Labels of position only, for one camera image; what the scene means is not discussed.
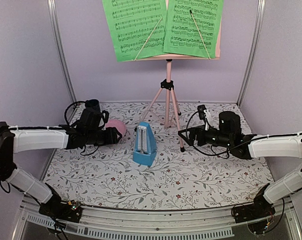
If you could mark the pink music stand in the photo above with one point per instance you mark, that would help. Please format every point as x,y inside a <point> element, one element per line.
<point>172,111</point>

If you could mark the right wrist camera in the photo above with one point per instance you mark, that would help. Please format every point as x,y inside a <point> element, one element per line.
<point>205,115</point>

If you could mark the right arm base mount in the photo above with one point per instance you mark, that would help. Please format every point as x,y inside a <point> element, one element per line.
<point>260,208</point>

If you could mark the green sheet music page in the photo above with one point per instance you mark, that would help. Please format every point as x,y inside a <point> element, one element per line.
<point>137,27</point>

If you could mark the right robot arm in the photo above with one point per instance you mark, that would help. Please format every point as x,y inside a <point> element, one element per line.
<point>286,145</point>

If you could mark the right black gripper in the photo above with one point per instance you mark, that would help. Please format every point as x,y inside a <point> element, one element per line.
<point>199,131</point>

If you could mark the pink plate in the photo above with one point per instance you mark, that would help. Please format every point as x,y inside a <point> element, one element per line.
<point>119,125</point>

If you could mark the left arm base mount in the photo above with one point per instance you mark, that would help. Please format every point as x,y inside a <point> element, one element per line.
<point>57,209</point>

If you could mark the green sheet music stack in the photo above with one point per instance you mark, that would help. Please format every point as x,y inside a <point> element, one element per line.
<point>193,28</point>

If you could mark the front aluminium rail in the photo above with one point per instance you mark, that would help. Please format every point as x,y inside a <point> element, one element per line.
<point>109,223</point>

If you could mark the aluminium frame post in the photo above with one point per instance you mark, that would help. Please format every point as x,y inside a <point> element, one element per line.
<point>251,57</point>
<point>58,40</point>

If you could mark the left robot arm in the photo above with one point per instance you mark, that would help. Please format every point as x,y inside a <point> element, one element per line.
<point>14,139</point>

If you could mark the right aluminium frame post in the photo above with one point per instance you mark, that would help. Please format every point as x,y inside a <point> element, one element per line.
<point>251,57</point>

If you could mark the dark blue cup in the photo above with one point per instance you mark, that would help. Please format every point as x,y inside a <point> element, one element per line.
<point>93,105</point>

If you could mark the left aluminium frame post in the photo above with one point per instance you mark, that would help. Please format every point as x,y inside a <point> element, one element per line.
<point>58,40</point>

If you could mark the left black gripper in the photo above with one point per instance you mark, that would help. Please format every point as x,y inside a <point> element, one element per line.
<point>112,138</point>

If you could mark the blue melodica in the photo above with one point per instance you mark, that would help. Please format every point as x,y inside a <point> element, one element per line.
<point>145,149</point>

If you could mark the floral table mat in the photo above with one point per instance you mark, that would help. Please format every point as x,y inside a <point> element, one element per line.
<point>108,177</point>

